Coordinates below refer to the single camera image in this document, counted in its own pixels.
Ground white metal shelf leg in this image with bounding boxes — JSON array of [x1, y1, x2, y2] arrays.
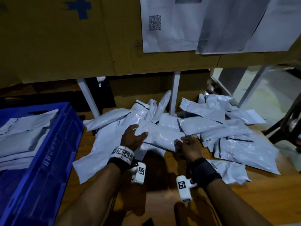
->
[[237, 65, 272, 107], [77, 78, 101, 118], [169, 71, 182, 115]]

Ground wooden table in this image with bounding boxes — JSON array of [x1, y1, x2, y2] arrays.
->
[[56, 108, 301, 226]]

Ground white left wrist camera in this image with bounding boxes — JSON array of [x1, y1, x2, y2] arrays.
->
[[131, 161, 146, 185]]

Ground left marker wristband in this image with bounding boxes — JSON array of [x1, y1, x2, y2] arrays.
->
[[108, 145, 135, 171]]

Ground brown wooden chair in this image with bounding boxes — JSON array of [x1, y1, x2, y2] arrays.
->
[[262, 94, 301, 149]]

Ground person's left forearm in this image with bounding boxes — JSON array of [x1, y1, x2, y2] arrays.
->
[[56, 162, 123, 226]]

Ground marker wristband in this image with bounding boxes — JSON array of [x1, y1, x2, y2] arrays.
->
[[189, 158, 222, 189], [108, 145, 135, 171]]

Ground person's right forearm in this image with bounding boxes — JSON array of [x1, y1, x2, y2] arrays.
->
[[204, 179, 273, 226]]

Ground right marker wristband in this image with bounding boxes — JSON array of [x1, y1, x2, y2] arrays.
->
[[189, 158, 222, 189]]

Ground blue plastic crate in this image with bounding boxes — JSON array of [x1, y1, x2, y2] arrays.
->
[[0, 102, 85, 226]]

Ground person's left hand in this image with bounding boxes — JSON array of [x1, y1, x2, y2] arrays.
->
[[120, 125, 149, 152]]

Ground packed white bags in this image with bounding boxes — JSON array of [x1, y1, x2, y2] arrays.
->
[[0, 109, 59, 171]]

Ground pile of grey mailer bags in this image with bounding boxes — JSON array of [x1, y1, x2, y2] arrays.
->
[[73, 90, 281, 185]]

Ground person's right hand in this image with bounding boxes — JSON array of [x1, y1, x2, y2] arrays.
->
[[174, 136, 204, 163]]

